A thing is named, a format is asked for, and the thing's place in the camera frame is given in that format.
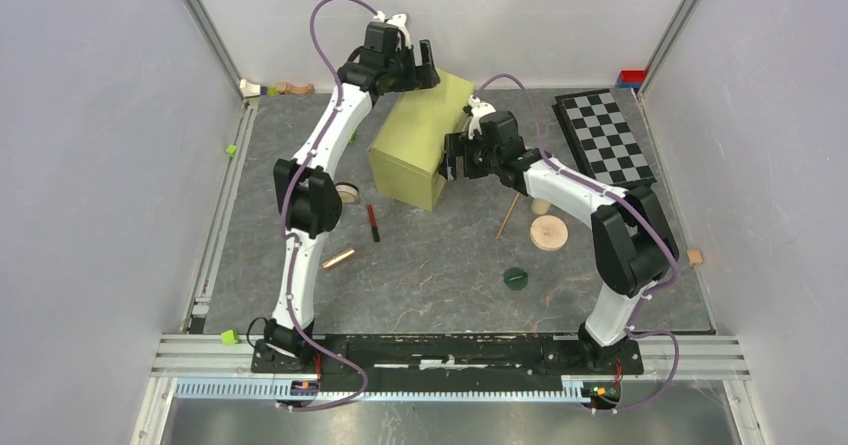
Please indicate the black white checkerboard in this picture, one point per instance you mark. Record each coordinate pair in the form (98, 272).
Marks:
(601, 140)

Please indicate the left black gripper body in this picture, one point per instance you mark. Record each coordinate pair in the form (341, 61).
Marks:
(407, 76)

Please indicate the round powder jar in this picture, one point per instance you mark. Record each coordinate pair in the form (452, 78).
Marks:
(348, 193)

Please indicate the gold thin pencil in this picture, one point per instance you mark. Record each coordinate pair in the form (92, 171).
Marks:
(508, 215)

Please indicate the rose gold lipstick tube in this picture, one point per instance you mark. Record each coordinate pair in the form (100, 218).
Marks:
(338, 258)

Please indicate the green round puff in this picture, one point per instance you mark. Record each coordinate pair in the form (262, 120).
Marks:
(515, 278)

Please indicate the small wooden cube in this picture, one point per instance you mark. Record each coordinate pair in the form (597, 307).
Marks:
(695, 257)

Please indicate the round pink powder puff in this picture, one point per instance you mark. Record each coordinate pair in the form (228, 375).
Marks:
(549, 233)

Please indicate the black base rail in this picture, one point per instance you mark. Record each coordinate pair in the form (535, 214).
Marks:
(431, 363)

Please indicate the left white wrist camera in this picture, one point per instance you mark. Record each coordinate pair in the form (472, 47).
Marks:
(398, 21)

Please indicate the green metal drawer box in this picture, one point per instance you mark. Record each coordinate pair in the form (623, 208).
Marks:
(407, 151)

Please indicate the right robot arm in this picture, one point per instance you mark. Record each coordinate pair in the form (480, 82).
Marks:
(633, 245)

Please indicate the green cube on rail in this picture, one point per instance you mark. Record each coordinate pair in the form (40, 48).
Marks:
(230, 337)

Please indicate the red black lip pencil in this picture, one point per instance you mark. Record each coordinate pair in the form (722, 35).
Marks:
(373, 223)

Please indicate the red blue blocks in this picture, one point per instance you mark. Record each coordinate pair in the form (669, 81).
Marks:
(631, 78)

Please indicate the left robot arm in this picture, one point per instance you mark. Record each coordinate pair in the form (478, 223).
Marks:
(309, 203)

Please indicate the wooden toy blocks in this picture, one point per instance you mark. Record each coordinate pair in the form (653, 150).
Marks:
(251, 90)

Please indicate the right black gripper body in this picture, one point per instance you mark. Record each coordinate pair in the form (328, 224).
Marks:
(476, 160)

